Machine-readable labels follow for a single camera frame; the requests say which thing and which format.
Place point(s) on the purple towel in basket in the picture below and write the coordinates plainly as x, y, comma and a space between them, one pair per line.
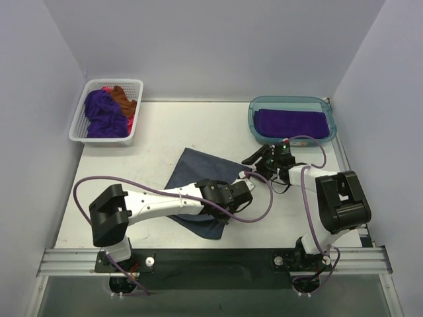
105, 116

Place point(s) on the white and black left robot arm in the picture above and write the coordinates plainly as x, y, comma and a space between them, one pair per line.
115, 209

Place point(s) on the brown cloth in basket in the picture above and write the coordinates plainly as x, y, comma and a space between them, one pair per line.
127, 106

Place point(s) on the pink red cloth in basket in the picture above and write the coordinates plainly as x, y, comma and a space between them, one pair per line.
131, 120

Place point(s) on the purple towel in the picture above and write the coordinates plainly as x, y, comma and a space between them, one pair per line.
105, 116
287, 123

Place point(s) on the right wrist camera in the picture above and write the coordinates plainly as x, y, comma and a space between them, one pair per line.
282, 150

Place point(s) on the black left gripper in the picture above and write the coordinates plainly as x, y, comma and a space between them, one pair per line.
240, 192

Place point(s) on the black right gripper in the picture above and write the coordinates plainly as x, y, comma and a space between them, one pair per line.
262, 162

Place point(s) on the teal plastic bin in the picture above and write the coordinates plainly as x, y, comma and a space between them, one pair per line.
293, 103

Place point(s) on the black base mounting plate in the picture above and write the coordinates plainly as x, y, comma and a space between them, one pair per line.
224, 269

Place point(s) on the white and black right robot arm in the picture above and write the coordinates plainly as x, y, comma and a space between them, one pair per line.
334, 202

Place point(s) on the white plastic laundry basket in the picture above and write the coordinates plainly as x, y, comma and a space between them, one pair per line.
78, 132

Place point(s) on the grey towel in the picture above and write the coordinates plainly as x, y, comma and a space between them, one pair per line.
194, 166

